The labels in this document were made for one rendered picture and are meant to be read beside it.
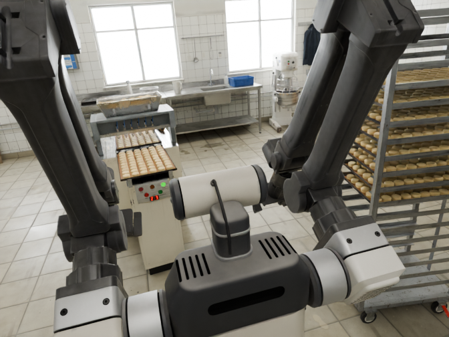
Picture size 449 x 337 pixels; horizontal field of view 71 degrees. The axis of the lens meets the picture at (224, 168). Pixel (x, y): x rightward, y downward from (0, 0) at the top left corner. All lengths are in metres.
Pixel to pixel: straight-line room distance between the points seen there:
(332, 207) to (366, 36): 0.32
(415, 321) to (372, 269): 1.99
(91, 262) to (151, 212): 1.89
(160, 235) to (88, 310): 2.07
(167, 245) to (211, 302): 2.15
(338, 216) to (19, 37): 0.54
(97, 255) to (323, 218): 0.41
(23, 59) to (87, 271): 0.32
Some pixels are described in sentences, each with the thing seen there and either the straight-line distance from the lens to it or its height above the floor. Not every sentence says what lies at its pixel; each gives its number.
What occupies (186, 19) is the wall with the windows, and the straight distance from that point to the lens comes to 6.16.
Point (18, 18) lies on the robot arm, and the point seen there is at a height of 1.82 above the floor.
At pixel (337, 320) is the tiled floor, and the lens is 2.41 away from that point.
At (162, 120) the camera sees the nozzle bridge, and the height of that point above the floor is 1.09.
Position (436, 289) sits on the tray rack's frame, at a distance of 2.61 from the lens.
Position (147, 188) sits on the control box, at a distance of 2.32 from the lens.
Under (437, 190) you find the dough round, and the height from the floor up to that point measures 0.86.
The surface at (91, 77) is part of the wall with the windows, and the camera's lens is 6.15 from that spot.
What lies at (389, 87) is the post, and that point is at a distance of 1.65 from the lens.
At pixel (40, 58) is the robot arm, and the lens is 0.37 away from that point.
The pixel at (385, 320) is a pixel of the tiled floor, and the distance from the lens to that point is 2.50.
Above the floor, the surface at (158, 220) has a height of 0.51.
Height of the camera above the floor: 1.79
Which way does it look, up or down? 23 degrees down
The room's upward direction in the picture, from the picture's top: 4 degrees counter-clockwise
